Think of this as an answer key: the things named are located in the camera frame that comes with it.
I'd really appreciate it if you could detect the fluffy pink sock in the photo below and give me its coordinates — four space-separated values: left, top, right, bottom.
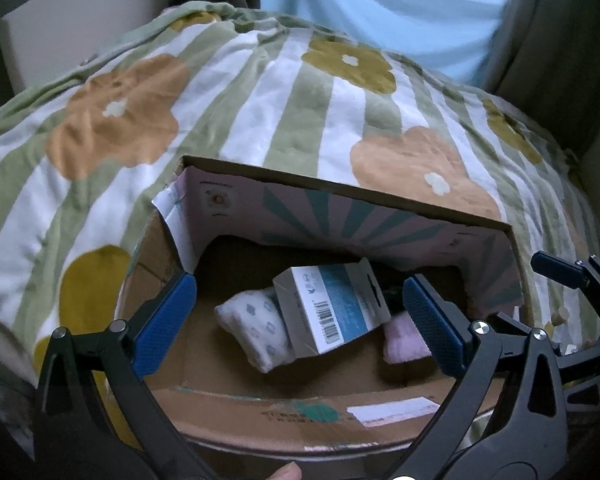
384 312 431 365

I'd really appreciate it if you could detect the white floral patterned sock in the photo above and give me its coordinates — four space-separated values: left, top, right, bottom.
214 287 297 374

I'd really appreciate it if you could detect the blue white product box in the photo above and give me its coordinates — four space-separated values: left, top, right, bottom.
273 259 391 359

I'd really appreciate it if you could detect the dark grey curtain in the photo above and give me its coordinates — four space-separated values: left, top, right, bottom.
480 0 600 156

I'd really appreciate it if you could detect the open cardboard box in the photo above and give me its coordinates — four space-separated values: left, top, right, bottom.
117 157 527 458

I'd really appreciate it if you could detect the striped floral blanket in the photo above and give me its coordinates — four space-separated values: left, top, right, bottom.
0 2 600 360

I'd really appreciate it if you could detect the light blue curtain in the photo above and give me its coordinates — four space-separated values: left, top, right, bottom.
261 0 508 86

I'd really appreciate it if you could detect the white headboard cushion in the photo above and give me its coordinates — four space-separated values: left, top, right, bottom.
0 0 168 93

